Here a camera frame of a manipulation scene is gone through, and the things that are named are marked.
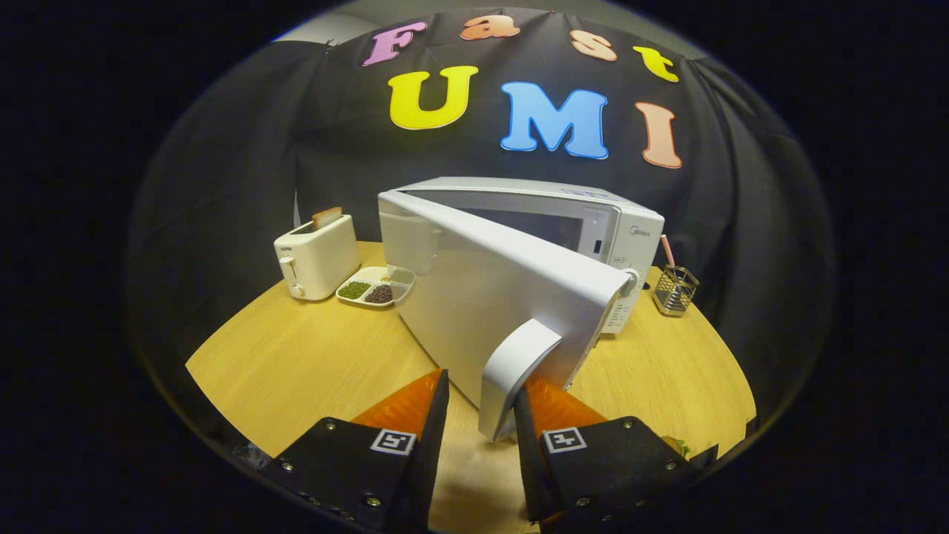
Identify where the white toaster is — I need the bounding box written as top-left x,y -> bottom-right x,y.
274,214 -> 362,301

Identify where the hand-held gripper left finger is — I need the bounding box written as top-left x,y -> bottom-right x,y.
263,369 -> 451,533

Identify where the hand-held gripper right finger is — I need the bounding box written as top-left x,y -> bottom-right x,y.
513,375 -> 720,531

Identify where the black backdrop cloth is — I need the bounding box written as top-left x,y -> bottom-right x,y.
126,7 -> 839,416

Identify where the white microwave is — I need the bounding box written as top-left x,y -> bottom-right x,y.
377,177 -> 666,444

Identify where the wire mesh utensil holder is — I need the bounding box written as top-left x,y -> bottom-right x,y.
652,265 -> 700,318

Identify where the divided white snack plate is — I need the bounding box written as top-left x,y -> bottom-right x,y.
335,265 -> 416,309

